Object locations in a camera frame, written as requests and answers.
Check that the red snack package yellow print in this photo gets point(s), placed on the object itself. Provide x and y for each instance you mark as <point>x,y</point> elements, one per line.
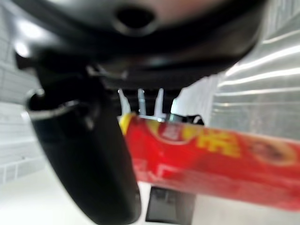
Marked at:
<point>211,164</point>

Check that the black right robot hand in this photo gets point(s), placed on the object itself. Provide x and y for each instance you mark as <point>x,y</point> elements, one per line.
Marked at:
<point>77,145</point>

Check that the black rectangular box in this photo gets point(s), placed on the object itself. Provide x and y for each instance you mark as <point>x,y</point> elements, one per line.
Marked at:
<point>170,206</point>

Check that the corrugated silver metal shutter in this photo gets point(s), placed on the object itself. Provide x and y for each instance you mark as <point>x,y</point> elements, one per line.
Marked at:
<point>257,98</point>

